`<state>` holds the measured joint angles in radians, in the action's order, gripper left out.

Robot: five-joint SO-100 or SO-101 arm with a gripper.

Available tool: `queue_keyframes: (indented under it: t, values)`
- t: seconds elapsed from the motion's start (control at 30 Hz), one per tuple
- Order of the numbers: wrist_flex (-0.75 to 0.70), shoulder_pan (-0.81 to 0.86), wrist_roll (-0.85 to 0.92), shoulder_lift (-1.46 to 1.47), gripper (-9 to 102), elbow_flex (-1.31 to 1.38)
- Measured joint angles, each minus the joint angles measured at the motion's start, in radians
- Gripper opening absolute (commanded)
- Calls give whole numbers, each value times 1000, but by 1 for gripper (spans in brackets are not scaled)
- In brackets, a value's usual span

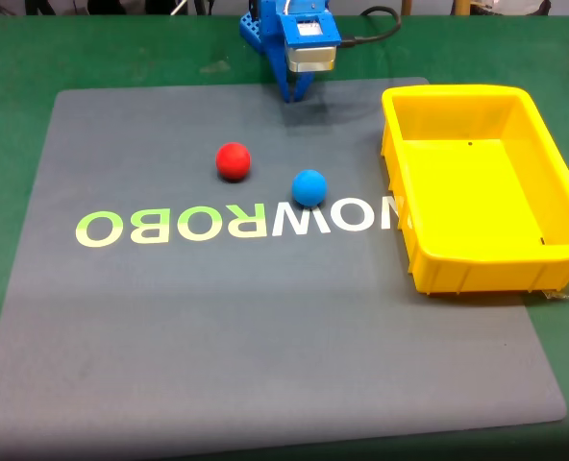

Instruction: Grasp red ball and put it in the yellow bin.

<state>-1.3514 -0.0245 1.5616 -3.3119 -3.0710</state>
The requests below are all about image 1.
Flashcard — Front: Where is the red ball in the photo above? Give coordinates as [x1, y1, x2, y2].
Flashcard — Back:
[215, 141, 253, 182]

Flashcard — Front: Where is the blue ball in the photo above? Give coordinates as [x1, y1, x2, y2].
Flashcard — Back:
[291, 169, 329, 208]

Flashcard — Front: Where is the yellow plastic bin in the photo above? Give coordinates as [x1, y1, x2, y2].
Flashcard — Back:
[380, 84, 569, 296]

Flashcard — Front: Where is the grey mat with lettering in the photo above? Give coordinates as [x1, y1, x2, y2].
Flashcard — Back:
[0, 76, 568, 460]

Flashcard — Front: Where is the clear tape piece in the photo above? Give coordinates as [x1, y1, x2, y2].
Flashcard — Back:
[541, 280, 569, 303]

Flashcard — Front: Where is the silver camera in blue housing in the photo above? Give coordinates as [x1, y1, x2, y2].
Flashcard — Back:
[278, 12, 343, 74]

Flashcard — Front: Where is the black camera cable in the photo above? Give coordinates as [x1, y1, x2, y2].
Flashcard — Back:
[339, 5, 403, 50]

